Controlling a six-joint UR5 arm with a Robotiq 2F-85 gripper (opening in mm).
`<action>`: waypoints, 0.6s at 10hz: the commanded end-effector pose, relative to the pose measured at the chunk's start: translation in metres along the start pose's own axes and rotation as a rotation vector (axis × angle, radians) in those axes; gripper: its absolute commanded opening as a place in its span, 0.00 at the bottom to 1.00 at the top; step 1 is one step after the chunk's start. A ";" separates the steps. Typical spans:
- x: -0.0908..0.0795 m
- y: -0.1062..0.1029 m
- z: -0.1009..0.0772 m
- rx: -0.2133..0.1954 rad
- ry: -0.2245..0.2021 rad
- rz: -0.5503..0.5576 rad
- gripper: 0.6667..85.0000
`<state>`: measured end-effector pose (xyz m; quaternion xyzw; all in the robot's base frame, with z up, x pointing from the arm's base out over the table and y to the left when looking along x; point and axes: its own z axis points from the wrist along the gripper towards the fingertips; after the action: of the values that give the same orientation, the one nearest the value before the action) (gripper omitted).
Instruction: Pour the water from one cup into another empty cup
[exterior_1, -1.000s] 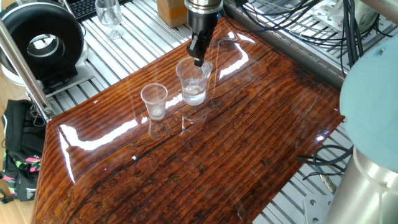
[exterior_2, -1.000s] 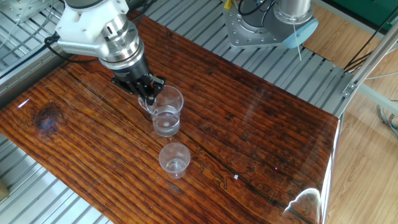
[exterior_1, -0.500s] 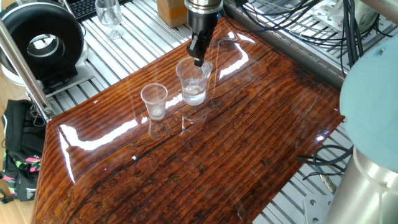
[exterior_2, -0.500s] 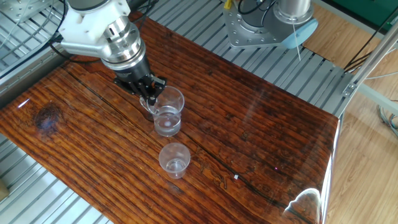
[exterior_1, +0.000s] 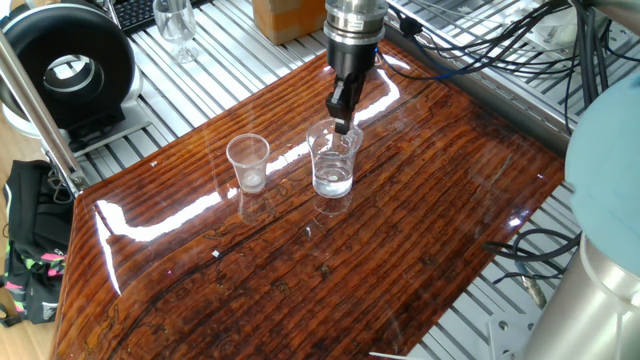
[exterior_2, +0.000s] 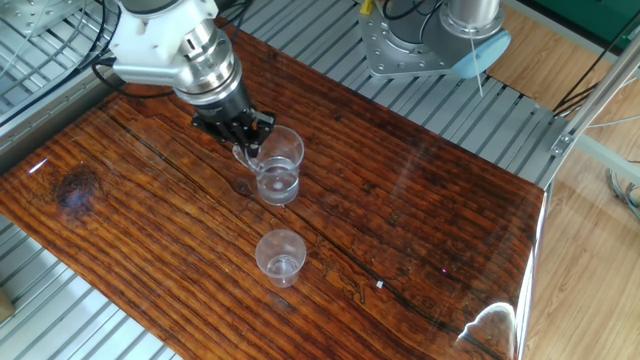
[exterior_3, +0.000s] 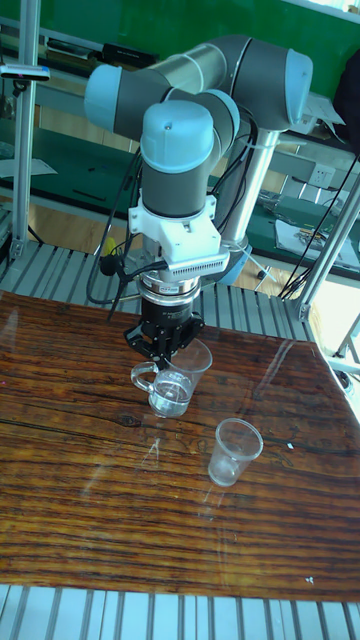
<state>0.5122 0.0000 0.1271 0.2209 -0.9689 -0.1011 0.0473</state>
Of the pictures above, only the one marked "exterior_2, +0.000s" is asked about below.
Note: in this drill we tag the brown wooden board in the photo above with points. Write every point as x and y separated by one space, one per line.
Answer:
375 200

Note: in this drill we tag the perforated silver metal plate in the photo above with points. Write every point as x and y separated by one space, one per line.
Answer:
35 12

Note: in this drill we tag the silver force sensor flange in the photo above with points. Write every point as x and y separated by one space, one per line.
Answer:
210 65

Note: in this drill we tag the beige cardboard piece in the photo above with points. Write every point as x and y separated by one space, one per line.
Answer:
6 305

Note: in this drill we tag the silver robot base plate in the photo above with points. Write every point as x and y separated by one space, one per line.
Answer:
385 55

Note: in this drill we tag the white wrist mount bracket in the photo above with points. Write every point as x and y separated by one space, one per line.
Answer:
150 45

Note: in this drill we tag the grey frame rail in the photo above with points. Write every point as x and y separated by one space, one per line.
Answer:
615 160

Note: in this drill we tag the aluminium frame beam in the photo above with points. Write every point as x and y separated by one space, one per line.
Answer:
600 90

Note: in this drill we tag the clear plastic cup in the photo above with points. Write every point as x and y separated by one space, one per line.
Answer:
281 267

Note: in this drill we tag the yellow tag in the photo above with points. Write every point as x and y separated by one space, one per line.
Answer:
366 7

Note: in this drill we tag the grey metal table rail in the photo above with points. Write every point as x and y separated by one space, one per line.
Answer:
30 130

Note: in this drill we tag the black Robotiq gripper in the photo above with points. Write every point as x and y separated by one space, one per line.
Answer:
227 107

